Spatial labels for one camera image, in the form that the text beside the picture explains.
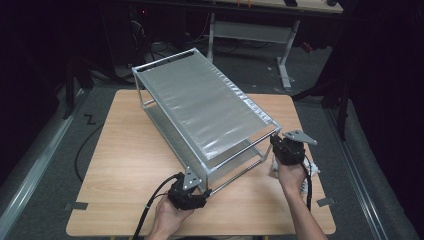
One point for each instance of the background desk with white legs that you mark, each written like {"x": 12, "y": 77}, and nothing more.
{"x": 250, "y": 31}

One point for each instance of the small red object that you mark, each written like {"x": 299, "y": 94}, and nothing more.
{"x": 307, "y": 46}

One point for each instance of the metal rack with grey shelves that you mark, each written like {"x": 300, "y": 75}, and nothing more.
{"x": 206, "y": 110}

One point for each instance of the person's right hand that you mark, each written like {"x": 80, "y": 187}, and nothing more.
{"x": 293, "y": 178}

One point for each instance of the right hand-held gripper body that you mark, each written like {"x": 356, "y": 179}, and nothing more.
{"x": 290, "y": 151}

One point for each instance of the dark computer tower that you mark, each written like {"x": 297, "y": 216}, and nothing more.
{"x": 138, "y": 30}

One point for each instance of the person's left hand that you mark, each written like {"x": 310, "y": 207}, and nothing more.
{"x": 168, "y": 218}

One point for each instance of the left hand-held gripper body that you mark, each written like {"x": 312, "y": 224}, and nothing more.
{"x": 185, "y": 198}

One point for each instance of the metal floor rail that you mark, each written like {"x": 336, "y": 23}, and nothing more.
{"x": 33, "y": 173}
{"x": 355, "y": 173}

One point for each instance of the black stand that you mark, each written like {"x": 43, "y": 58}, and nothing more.
{"x": 343, "y": 113}
{"x": 69, "y": 93}

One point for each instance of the grey tape piece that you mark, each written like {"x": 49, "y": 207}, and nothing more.
{"x": 78, "y": 206}
{"x": 326, "y": 201}

